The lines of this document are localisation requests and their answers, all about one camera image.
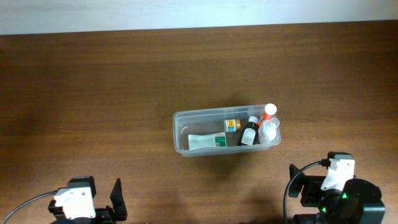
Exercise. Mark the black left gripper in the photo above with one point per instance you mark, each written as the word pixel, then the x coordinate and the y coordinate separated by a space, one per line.
pixel 101 213

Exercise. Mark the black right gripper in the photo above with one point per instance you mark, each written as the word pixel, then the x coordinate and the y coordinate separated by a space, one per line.
pixel 310 191

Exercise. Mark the white plastic bottle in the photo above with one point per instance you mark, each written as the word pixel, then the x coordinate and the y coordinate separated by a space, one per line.
pixel 267 132

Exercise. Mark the dark bottle white cap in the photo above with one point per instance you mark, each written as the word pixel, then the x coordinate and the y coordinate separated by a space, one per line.
pixel 249 133

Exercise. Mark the orange tube white cap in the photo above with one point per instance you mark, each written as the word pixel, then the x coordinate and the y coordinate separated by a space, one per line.
pixel 270 110

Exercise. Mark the small gold lid jar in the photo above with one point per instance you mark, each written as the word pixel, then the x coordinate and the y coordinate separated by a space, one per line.
pixel 231 125

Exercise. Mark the white green medicine box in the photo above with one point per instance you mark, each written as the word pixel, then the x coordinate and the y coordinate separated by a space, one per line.
pixel 206 141

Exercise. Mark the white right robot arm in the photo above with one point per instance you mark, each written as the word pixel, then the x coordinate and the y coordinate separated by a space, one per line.
pixel 359 202

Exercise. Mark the clear plastic container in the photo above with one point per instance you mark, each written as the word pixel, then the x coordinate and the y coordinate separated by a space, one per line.
pixel 211 121

